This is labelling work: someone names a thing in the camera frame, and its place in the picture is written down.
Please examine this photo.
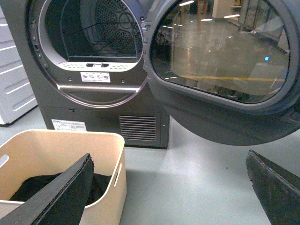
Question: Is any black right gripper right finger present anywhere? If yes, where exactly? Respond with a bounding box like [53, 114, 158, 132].
[246, 150, 300, 225]

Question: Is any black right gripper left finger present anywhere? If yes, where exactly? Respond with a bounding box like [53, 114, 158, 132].
[0, 153, 94, 225]

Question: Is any beige plastic laundry hamper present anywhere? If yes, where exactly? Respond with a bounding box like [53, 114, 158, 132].
[0, 129, 127, 225]

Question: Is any black printed garment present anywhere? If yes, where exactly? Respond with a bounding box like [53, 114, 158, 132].
[9, 173, 112, 206]

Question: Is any white appliance side panel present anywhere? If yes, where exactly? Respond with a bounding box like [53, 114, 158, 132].
[0, 10, 38, 126]

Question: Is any round glass dryer door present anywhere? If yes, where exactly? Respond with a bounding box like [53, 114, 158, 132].
[142, 0, 300, 146]

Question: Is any dark grey tumble dryer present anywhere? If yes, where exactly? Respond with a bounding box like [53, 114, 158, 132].
[0, 0, 170, 149]

